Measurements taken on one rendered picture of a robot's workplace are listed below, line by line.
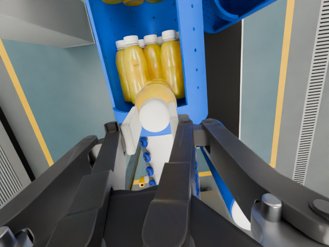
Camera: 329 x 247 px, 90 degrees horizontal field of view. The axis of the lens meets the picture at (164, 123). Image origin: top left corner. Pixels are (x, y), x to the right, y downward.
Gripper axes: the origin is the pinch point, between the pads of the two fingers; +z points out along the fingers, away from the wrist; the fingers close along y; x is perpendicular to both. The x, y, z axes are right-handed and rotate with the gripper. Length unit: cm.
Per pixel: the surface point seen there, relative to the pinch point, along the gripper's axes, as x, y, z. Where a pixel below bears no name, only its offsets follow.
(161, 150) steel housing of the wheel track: -31, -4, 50
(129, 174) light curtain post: -65, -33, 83
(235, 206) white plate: -58, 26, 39
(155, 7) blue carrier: 24, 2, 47
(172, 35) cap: 12.7, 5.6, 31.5
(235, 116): -49, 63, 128
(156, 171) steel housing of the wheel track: -42, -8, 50
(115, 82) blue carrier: 2.6, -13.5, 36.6
